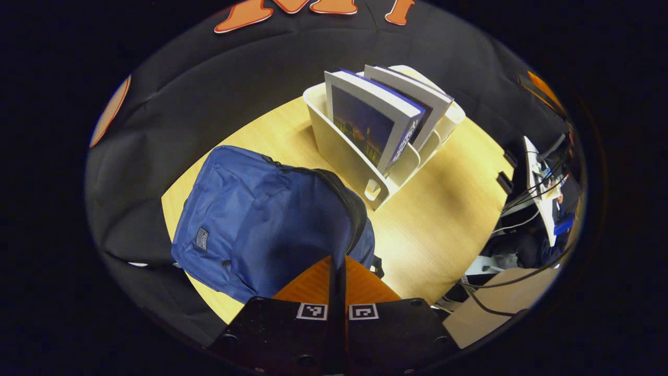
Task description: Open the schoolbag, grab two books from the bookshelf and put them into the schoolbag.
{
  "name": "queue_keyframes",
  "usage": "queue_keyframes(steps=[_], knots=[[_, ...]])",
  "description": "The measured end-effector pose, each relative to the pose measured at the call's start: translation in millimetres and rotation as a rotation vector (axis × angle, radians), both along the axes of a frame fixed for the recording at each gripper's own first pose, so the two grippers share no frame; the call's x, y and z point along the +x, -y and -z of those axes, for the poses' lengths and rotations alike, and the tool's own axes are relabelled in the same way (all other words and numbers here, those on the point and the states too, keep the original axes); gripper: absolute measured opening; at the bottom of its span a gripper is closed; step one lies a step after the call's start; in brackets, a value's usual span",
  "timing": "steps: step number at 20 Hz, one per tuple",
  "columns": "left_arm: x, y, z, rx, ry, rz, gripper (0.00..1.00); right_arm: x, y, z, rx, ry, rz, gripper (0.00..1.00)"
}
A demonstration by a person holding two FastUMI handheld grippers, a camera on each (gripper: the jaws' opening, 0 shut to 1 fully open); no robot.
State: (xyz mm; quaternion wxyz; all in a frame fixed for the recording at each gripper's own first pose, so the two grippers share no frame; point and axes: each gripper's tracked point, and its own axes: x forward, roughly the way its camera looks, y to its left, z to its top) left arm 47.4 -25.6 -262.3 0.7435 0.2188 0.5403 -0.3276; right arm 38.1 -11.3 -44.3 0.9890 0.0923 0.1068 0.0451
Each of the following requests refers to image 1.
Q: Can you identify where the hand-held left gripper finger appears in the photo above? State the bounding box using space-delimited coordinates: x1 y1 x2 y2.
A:
209 256 340 375
339 256 460 375

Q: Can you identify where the book with portrait cover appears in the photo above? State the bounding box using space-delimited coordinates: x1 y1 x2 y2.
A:
364 64 454 152

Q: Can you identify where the blue schoolbag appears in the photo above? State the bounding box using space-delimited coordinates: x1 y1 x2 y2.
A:
171 145 385 304

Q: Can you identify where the white bookshelf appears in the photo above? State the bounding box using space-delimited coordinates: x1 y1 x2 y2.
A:
303 65 466 211

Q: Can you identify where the book with night city cover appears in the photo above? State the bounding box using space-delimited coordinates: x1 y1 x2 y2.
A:
324 69 426 177

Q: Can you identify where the white background desk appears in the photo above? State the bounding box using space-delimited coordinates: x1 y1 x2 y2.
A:
523 136 564 247

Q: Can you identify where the black backdrop cloth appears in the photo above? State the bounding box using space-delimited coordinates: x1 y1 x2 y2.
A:
85 0 570 345

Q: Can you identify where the black cable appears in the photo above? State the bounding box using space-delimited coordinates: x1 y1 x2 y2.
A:
459 245 572 318

